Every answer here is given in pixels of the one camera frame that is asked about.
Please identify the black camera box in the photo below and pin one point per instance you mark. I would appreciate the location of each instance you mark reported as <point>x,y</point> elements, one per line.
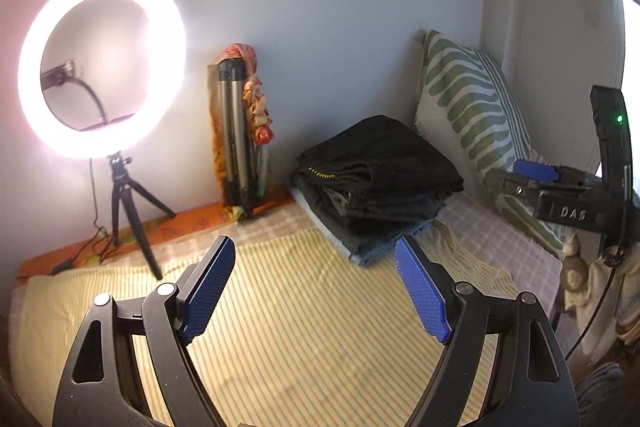
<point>612,126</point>

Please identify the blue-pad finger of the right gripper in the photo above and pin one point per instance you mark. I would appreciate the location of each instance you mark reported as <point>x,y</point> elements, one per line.
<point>536,171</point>

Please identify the checkered grey bed sheet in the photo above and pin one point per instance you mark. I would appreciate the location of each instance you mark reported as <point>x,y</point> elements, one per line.
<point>485,235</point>

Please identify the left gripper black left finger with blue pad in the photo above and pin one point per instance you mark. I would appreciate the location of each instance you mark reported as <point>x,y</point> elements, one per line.
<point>101,383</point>

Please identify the stack of folded clothes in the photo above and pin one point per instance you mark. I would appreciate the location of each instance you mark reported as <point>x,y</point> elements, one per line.
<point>363,231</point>

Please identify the small black tripod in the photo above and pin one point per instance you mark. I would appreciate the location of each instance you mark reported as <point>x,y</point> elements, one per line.
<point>122,197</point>

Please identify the black pants yellow stripes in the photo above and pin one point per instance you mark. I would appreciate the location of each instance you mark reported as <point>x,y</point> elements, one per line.
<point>379,155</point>

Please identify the green striped pillow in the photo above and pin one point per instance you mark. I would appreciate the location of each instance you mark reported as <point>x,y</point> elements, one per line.
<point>464,108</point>

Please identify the orange bed sheet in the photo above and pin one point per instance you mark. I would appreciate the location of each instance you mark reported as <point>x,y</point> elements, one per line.
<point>150,231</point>

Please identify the orange patterned cloth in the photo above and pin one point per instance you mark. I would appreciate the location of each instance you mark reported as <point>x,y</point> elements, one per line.
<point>259,122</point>

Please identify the white ring light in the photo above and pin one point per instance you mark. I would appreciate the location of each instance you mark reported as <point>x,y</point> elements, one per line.
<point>149,69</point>

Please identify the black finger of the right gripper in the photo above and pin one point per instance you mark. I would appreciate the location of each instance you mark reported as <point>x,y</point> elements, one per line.
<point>507,187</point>

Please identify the folded silver tripod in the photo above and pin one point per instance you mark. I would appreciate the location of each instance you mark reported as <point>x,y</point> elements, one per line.
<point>241,178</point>

